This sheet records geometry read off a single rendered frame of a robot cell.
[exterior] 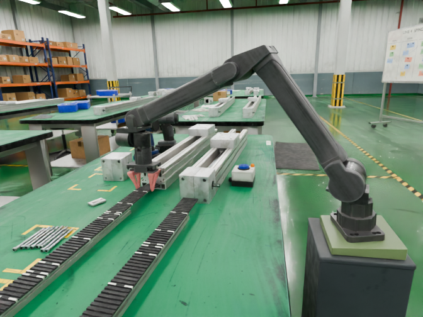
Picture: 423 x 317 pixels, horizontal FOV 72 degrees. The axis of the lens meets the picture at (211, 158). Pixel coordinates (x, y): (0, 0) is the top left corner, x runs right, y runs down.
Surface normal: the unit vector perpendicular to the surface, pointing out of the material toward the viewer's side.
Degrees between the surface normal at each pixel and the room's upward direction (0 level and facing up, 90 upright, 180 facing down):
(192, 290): 0
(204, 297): 0
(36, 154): 90
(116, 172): 90
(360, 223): 92
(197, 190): 90
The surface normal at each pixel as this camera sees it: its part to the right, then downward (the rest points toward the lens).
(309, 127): -0.44, 0.27
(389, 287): -0.18, 0.28
